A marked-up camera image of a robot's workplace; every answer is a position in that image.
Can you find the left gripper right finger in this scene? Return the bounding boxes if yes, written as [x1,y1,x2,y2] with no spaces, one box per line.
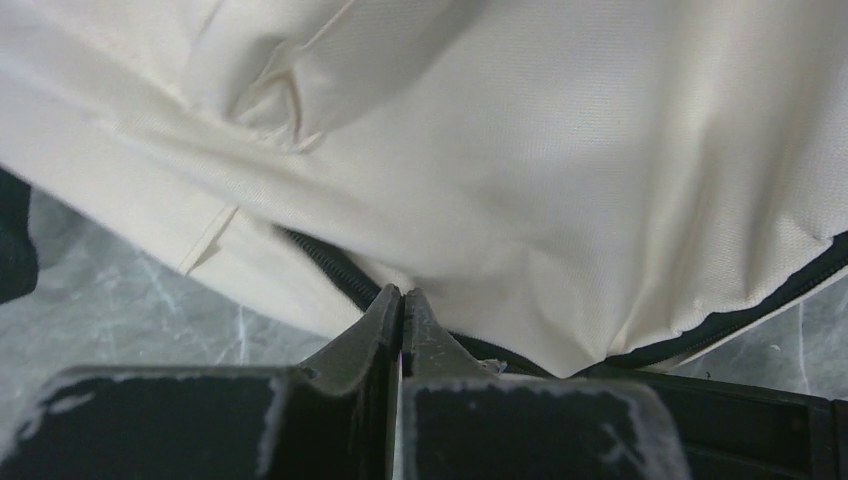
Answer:
[401,289,691,479]

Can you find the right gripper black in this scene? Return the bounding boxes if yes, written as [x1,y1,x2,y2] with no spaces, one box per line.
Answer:
[582,364,847,479]

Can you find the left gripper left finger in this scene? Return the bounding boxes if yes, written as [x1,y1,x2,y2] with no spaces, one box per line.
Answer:
[1,286,402,479]

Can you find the beige canvas backpack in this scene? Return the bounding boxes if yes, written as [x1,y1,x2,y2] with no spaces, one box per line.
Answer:
[1,1,847,376]

